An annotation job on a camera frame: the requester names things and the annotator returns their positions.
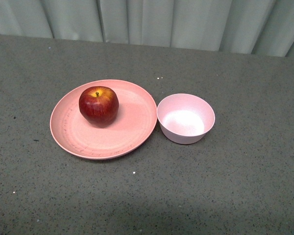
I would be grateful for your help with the light pink bowl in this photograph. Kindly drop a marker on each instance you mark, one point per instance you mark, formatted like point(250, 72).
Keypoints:
point(185, 118)

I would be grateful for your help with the pink round plate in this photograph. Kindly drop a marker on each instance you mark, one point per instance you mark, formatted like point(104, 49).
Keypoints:
point(135, 122)

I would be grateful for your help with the red apple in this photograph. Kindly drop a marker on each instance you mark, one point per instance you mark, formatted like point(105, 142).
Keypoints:
point(99, 105)

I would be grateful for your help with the grey-white pleated curtain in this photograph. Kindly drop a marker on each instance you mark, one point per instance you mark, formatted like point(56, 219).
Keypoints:
point(264, 27)

